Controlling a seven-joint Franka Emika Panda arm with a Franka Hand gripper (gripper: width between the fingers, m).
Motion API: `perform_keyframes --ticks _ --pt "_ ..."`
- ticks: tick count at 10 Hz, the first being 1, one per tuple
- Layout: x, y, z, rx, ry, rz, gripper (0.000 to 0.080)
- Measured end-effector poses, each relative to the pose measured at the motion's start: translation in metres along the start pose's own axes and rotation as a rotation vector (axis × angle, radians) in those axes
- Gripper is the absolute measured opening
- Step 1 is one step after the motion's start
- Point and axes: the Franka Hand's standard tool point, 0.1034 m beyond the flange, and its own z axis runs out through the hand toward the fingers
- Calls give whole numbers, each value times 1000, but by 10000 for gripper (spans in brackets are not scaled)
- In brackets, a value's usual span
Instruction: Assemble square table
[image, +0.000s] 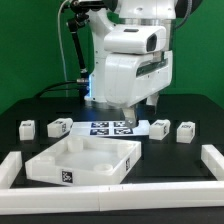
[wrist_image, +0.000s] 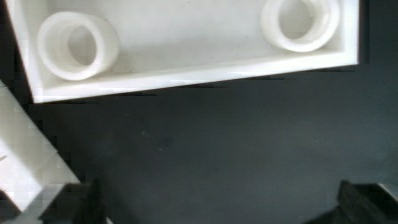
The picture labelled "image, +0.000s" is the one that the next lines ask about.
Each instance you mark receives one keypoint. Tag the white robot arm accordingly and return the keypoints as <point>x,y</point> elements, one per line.
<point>137,13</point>

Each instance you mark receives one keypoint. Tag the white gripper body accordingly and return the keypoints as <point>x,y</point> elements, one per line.
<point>132,78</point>

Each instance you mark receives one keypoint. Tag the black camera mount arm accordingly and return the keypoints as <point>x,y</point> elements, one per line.
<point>81,9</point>

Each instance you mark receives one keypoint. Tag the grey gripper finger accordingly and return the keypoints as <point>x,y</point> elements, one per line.
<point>152,100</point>
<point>130,116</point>

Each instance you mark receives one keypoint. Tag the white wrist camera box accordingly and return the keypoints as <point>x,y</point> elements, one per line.
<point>135,39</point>

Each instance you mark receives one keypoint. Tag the white square table top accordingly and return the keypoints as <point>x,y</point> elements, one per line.
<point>84,161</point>

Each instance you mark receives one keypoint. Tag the white fiducial marker sheet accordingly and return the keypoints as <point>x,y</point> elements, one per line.
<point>109,128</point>

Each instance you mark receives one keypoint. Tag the white U-shaped obstacle fence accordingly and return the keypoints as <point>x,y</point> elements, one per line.
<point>121,197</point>

